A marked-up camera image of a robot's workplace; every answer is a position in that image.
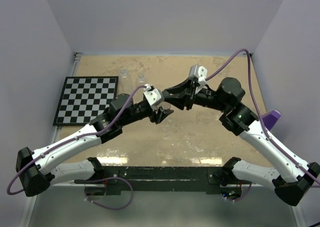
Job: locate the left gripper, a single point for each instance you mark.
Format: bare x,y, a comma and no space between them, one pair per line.
157,118

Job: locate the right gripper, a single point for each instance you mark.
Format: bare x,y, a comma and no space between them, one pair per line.
184,93

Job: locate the small clear plastic bottle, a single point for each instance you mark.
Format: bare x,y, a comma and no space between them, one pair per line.
166,107

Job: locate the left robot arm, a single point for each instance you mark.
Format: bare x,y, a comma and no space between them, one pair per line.
41,168

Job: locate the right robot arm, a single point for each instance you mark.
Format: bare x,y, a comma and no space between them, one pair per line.
290,177

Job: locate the clear bottle back right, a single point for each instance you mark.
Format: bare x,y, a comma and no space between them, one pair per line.
141,80

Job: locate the clear bottle back left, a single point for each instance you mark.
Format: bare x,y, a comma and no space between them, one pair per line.
125,81

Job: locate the black white checkerboard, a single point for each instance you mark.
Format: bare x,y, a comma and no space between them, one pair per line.
90,96

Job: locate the purple object table edge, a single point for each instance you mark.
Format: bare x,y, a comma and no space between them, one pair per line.
270,118

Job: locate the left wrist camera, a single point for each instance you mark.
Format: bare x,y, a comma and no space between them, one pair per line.
153,95

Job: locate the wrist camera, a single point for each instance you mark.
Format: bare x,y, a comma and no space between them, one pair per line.
153,95
199,72

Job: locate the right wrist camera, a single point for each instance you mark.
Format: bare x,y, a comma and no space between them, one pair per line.
199,72

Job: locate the aluminium rail left edge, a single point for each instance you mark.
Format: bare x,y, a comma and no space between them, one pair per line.
62,105

